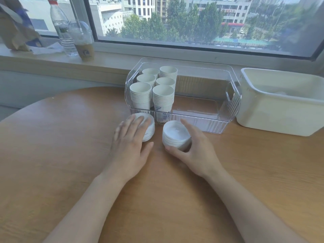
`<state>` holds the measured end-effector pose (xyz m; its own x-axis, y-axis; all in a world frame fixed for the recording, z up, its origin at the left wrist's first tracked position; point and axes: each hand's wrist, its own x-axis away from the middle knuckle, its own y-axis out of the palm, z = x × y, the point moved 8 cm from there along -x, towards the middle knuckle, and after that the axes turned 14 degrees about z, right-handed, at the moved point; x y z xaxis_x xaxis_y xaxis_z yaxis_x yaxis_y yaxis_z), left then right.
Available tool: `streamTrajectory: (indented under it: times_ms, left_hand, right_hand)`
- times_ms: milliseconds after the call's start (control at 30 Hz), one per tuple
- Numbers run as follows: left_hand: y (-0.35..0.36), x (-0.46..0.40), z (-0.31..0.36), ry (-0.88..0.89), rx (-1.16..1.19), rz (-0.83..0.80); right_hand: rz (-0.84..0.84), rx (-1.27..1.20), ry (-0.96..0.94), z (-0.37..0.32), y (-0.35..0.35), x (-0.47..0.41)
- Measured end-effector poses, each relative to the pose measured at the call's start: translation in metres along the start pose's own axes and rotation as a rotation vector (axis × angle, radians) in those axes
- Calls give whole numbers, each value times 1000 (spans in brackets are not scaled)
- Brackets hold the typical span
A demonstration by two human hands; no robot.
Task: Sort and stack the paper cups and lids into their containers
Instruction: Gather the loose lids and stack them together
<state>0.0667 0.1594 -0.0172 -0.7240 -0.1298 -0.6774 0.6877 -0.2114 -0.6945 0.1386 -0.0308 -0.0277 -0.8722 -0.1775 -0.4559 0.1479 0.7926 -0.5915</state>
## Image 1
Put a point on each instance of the person's right hand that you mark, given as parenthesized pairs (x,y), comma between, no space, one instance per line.
(202,155)

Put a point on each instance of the person's left hand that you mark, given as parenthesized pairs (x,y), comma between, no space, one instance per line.
(129,151)

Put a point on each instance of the person's right thumb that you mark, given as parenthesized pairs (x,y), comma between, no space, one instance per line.
(176,151)

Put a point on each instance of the person's left thumb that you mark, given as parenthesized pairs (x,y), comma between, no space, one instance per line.
(148,150)

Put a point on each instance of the short white cup stack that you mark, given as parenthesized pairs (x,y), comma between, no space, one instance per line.
(174,135)
(149,132)

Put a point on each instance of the person's right forearm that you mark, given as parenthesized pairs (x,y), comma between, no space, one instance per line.
(248,207)

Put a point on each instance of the person's left forearm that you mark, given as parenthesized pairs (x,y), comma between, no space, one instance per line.
(88,207)

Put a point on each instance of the clear plastic storage bin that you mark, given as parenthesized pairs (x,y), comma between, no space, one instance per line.
(202,113)

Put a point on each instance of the cluster of tall paper cups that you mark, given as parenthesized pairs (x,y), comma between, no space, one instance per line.
(163,98)

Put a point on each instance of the white plastic tub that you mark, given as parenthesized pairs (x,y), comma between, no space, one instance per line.
(276,113)

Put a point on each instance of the iced coffee plastic cup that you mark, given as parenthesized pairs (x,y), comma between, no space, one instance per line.
(84,48)

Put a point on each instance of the white paper napkin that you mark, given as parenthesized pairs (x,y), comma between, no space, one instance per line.
(46,49)

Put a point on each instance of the clear drinking straw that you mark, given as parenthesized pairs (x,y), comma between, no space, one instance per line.
(79,24)

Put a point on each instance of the clear plastic water bottle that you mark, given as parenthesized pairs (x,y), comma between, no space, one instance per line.
(63,32)

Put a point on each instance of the brown and blue paper bag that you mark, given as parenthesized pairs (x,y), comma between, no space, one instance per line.
(15,30)

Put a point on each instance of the black window frame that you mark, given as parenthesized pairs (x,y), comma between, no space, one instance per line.
(177,46)

